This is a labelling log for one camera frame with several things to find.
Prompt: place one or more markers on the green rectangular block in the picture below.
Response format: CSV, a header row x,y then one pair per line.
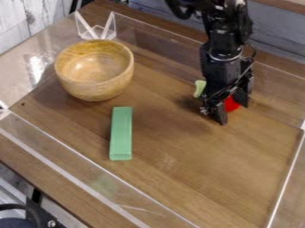
x,y
120,143

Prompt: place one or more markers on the clear acrylic corner bracket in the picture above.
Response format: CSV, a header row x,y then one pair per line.
x,y
96,32

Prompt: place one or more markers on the red plush tomato toy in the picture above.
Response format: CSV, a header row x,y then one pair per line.
x,y
230,103

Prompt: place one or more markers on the wooden bowl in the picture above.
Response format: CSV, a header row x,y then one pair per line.
x,y
95,69

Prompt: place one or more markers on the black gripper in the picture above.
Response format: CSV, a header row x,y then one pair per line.
x,y
229,77

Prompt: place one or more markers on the clear acrylic tray wall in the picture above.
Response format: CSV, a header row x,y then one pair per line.
x,y
198,175

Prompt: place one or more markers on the black clamp with cable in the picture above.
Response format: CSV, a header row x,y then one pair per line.
x,y
38,217

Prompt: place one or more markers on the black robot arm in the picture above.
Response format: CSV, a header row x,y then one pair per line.
x,y
225,18

